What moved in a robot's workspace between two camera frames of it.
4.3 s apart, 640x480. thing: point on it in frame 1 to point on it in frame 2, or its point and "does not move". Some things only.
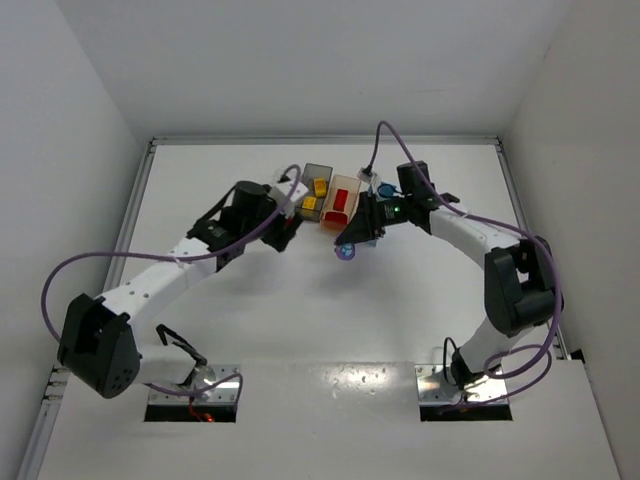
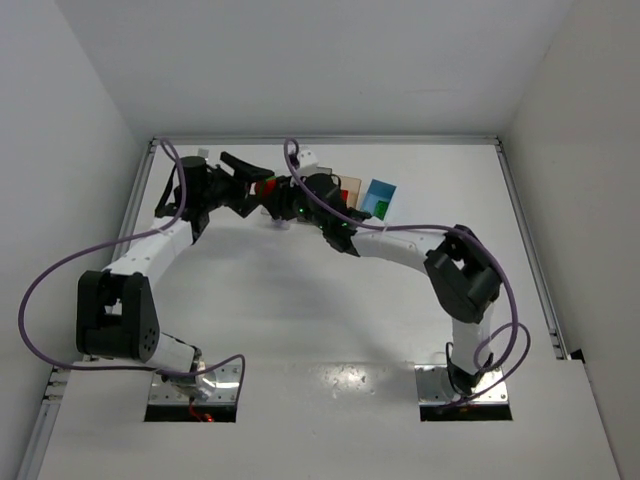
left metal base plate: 225,392 does not move
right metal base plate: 433,387 does not move
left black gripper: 280,233 to 235,188
